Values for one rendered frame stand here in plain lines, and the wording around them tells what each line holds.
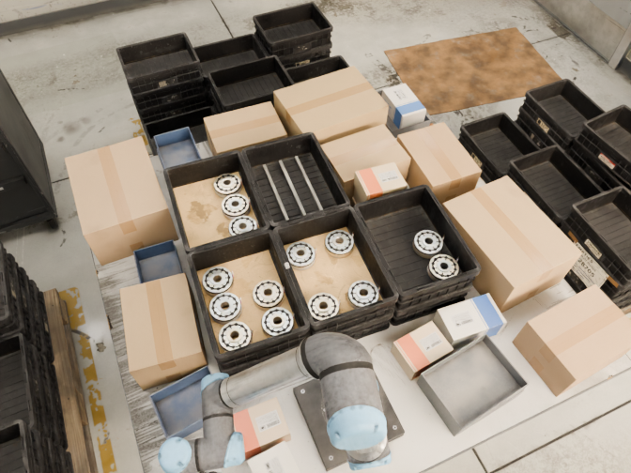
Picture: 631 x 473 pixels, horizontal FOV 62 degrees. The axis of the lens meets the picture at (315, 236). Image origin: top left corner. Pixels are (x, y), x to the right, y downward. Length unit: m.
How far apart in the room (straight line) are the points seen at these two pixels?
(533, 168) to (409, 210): 1.10
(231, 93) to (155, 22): 1.69
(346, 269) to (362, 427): 0.87
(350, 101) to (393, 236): 0.66
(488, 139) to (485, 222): 1.30
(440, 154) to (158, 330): 1.27
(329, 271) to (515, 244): 0.65
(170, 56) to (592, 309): 2.55
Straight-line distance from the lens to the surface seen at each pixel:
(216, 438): 1.35
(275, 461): 1.65
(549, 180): 2.96
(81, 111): 3.92
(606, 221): 2.75
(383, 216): 2.00
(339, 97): 2.34
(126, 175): 2.13
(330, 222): 1.90
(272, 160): 2.16
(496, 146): 3.19
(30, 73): 4.38
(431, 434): 1.80
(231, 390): 1.32
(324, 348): 1.13
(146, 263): 2.10
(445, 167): 2.17
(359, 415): 1.08
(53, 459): 2.27
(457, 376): 1.82
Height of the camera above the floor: 2.40
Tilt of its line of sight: 55 degrees down
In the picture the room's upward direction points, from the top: 1 degrees clockwise
